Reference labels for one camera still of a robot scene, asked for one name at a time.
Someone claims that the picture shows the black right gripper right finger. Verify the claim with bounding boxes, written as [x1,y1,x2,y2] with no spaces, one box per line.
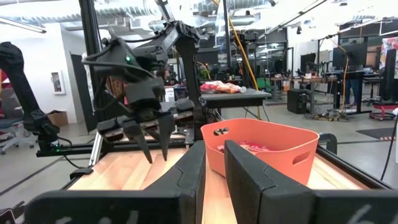
[223,139,398,224]

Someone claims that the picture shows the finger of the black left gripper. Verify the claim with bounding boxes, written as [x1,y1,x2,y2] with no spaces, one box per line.
[123,119,154,165]
[157,113,177,162]

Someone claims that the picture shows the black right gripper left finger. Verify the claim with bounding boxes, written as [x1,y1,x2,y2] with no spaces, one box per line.
[24,139,207,224]

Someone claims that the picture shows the red popcorn bag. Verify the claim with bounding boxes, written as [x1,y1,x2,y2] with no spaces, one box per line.
[216,140,278,154]

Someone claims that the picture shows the person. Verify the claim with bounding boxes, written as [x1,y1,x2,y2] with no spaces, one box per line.
[155,68,172,85]

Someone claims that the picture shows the orange plastic basket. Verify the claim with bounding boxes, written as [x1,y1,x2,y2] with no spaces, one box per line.
[200,118,321,186]

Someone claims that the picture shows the silver aluminium bar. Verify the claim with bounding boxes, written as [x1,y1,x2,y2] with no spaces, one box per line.
[89,130,104,167]

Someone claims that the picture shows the red white snack bag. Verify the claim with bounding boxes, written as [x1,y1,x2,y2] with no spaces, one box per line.
[200,80,233,93]

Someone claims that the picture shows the orange snack bag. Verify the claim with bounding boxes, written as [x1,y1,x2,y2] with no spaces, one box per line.
[216,83,248,95]

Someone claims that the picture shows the cardboard box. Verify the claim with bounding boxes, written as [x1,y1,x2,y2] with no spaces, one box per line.
[47,110,70,127]

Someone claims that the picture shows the grey office chair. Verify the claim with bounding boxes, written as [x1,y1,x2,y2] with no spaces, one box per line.
[0,86,35,156]

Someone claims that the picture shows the black floor mat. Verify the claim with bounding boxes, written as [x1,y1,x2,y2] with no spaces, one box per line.
[355,126,398,142]

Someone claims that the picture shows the black monitor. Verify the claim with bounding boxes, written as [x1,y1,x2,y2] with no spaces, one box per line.
[299,52,317,74]
[331,42,368,71]

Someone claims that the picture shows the red cart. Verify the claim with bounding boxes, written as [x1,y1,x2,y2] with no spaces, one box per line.
[369,103,398,122]

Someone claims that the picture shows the black standing desk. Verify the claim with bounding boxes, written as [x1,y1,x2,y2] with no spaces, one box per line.
[322,69,384,116]

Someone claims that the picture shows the white wall cabinet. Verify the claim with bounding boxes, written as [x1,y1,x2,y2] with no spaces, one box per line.
[50,70,67,95]

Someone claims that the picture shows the yellow cable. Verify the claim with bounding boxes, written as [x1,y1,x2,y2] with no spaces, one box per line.
[212,0,262,121]

